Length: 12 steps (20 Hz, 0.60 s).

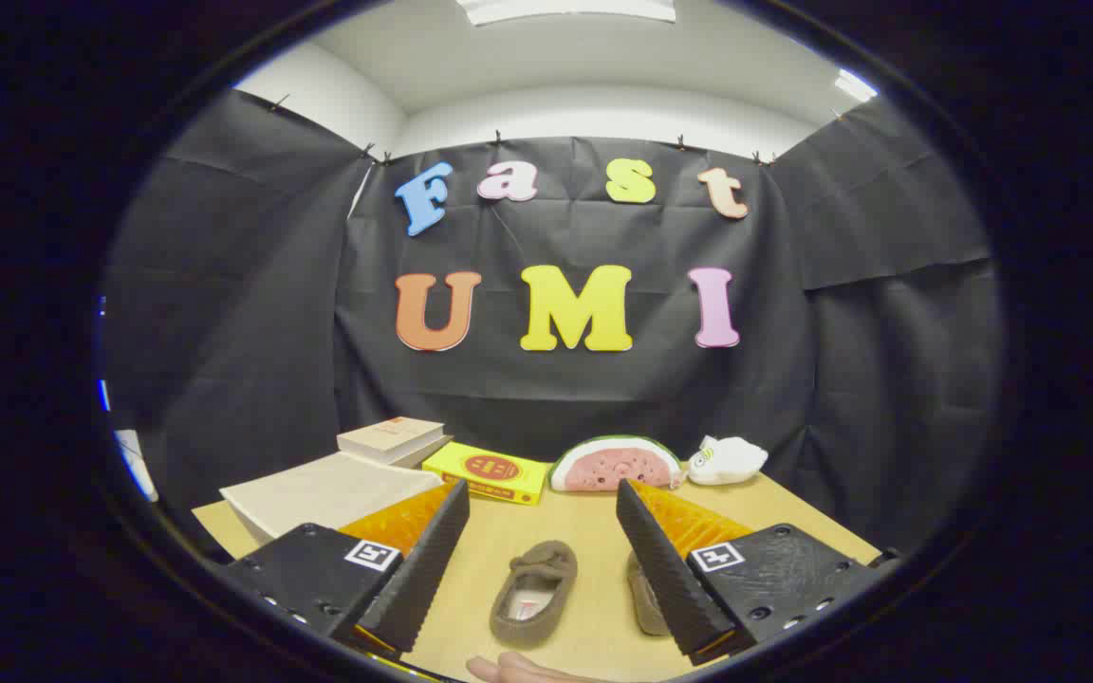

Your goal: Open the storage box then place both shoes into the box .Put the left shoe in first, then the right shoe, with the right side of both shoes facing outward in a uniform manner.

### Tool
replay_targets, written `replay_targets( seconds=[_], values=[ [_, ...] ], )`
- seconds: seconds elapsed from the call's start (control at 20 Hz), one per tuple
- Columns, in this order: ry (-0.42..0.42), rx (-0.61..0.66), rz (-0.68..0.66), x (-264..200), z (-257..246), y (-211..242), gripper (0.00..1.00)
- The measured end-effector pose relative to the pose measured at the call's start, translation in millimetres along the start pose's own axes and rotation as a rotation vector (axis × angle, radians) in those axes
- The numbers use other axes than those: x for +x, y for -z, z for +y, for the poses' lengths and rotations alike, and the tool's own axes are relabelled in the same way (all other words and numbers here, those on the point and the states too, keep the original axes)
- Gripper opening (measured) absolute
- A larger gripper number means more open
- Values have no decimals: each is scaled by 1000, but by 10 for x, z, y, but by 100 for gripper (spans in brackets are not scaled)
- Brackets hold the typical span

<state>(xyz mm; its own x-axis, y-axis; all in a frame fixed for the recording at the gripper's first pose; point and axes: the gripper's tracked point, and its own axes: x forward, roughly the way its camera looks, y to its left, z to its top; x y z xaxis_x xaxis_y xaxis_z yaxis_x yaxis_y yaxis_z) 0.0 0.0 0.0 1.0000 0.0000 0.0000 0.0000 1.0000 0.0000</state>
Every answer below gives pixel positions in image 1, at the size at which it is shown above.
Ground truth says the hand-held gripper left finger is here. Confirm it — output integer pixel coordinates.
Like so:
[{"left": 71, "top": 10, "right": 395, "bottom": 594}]
[{"left": 222, "top": 479, "right": 472, "bottom": 662}]

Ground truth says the brown fuzzy shoe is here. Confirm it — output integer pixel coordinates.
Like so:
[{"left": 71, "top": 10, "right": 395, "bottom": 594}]
[
  {"left": 626, "top": 552, "right": 671, "bottom": 637},
  {"left": 490, "top": 541, "right": 579, "bottom": 650}
]

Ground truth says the yellow book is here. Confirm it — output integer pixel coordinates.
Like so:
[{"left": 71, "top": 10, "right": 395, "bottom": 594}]
[{"left": 421, "top": 441, "right": 552, "bottom": 506}]

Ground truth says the white plush toy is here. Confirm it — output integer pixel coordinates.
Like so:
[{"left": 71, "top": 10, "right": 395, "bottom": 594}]
[{"left": 687, "top": 435, "right": 769, "bottom": 487}]

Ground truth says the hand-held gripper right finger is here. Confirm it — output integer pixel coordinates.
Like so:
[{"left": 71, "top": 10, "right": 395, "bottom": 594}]
[{"left": 616, "top": 479, "right": 889, "bottom": 667}]

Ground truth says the ceiling light panel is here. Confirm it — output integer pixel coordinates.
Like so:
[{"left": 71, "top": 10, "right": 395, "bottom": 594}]
[
  {"left": 456, "top": 0, "right": 677, "bottom": 26},
  {"left": 834, "top": 68, "right": 880, "bottom": 103}
]

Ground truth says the beige fabric storage box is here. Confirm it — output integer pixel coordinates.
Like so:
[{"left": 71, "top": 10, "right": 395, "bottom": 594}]
[{"left": 220, "top": 452, "right": 445, "bottom": 544}]

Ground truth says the beige book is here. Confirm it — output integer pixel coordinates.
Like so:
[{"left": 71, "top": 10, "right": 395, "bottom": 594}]
[{"left": 337, "top": 416, "right": 447, "bottom": 465}]

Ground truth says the watermelon slice plush toy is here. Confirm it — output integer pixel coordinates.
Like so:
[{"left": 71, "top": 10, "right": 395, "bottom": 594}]
[{"left": 548, "top": 435, "right": 685, "bottom": 493}]

